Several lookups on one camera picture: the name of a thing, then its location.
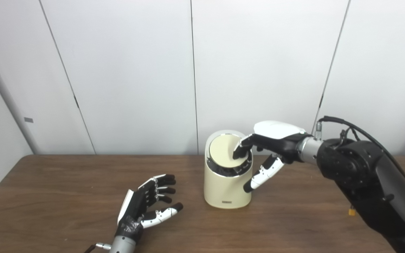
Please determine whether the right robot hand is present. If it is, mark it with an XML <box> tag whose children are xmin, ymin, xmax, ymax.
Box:
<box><xmin>232</xmin><ymin>121</ymin><xmax>312</xmax><ymax>193</ymax></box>

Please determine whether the cream-colored lidded bin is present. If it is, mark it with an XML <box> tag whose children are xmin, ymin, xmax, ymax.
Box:
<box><xmin>204</xmin><ymin>130</ymin><xmax>253</xmax><ymax>209</ymax></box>

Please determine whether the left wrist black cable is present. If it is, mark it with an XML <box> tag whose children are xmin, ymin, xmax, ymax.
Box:
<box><xmin>84</xmin><ymin>242</ymin><xmax>112</xmax><ymax>253</ymax></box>

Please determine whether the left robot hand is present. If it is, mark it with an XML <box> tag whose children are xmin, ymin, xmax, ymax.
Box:
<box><xmin>115</xmin><ymin>174</ymin><xmax>184</xmax><ymax>244</ymax></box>

